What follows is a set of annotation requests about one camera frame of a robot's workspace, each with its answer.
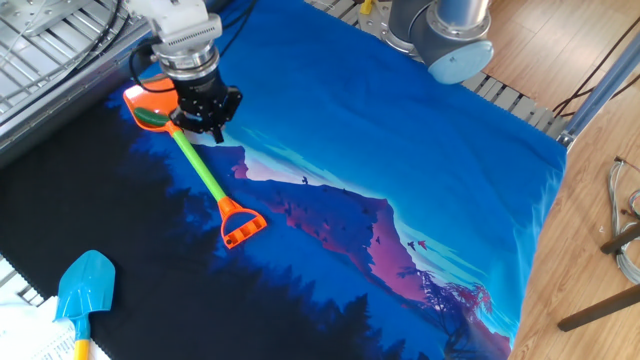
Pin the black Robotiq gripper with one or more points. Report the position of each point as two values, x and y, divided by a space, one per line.
202 95

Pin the green toy cucumber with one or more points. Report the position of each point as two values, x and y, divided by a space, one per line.
150 117

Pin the orange green toy shovel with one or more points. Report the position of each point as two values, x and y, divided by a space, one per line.
150 100

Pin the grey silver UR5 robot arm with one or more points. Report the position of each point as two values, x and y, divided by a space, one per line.
450 35

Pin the blue yellow toy shovel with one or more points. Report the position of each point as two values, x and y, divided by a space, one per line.
85 285

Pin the silver metal mounting plate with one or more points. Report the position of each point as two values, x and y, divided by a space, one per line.
45 15

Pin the mountain landscape printed cloth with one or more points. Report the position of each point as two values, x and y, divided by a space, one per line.
400 150

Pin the yellow plastic clip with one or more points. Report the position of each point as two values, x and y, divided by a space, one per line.
366 6

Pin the white printed paper sheets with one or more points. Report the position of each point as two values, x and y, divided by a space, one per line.
30 335

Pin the dark chair leg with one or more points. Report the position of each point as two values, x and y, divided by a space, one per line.
622 239
600 309

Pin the aluminium frame post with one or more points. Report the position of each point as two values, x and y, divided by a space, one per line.
600 90

